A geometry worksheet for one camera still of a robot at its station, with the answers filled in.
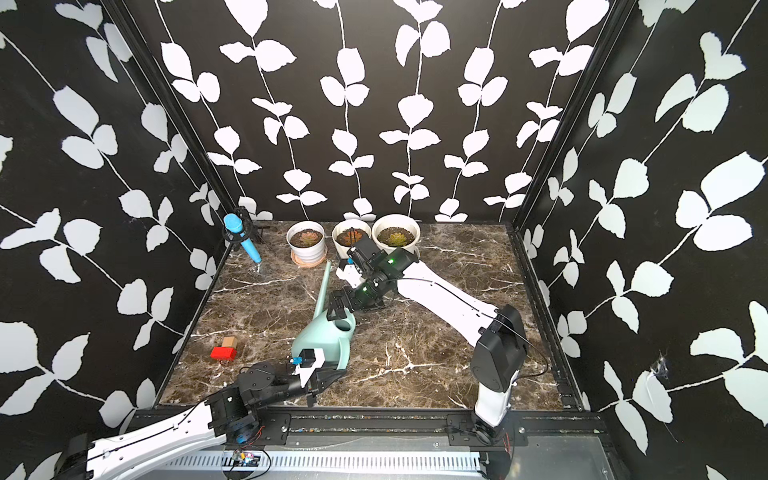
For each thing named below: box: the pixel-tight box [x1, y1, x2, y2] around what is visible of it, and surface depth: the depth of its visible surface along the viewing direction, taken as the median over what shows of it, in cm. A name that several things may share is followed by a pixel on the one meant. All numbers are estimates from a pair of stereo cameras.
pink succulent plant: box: [299, 231, 319, 247], surface depth 106 cm
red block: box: [210, 346, 237, 361], surface depth 87 cm
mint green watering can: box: [291, 260, 356, 370], surface depth 76 cm
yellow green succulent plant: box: [388, 232, 407, 247], surface depth 104 cm
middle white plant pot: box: [332, 219, 372, 259], surface depth 106 cm
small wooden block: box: [222, 336, 237, 349], surface depth 88 cm
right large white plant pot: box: [372, 214, 421, 256], surface depth 106 cm
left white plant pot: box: [286, 220, 325, 263], surface depth 106 cm
